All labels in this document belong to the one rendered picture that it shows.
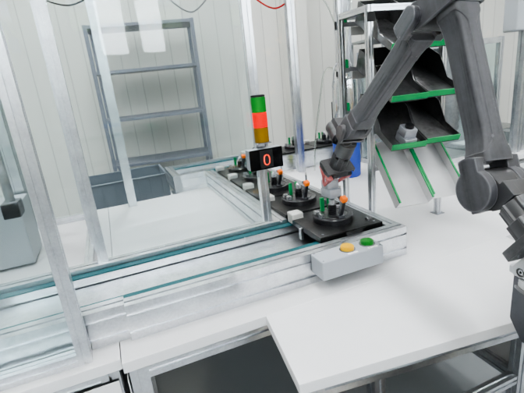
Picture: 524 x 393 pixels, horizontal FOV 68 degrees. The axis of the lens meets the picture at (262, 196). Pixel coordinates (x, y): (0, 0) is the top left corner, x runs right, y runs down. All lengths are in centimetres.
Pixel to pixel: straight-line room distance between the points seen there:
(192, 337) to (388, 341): 48
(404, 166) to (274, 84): 406
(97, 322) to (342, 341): 61
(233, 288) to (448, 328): 55
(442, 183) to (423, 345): 75
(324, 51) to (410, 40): 478
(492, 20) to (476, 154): 649
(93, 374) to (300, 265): 60
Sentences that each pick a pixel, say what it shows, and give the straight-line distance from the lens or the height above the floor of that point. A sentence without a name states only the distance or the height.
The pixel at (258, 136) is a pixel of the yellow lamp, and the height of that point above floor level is 128.
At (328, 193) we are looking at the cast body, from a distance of 133.
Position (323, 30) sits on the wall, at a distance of 572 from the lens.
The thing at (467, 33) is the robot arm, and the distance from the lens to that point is 86.
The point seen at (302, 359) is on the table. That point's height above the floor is 86.
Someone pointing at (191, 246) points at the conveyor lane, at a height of 95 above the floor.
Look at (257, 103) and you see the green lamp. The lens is 130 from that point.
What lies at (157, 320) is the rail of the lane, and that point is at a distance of 110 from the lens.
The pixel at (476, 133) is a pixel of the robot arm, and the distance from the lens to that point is 82.
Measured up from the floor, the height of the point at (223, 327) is 86.
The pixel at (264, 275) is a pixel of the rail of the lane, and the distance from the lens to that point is 113.
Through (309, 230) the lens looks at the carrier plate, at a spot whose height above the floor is 97.
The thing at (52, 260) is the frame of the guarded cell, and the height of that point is 114.
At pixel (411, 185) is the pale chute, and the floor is 104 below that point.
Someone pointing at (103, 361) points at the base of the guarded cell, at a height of 86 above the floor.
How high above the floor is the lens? 147
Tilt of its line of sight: 17 degrees down
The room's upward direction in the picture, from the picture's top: 6 degrees counter-clockwise
